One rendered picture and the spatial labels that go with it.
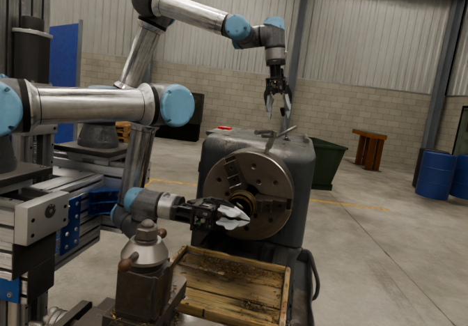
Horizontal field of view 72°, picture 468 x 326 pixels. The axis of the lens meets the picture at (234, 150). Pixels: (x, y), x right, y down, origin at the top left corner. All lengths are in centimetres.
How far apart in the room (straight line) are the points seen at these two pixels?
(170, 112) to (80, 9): 1191
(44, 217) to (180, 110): 42
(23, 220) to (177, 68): 1062
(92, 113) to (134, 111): 10
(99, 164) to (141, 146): 30
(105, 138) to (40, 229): 53
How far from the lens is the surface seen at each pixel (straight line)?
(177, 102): 89
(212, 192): 113
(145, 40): 139
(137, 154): 104
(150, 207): 94
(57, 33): 665
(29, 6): 128
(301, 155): 123
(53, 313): 75
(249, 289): 98
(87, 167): 133
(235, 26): 110
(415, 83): 1250
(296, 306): 160
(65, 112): 81
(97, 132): 130
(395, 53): 1228
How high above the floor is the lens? 140
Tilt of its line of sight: 9 degrees down
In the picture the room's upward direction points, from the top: 7 degrees clockwise
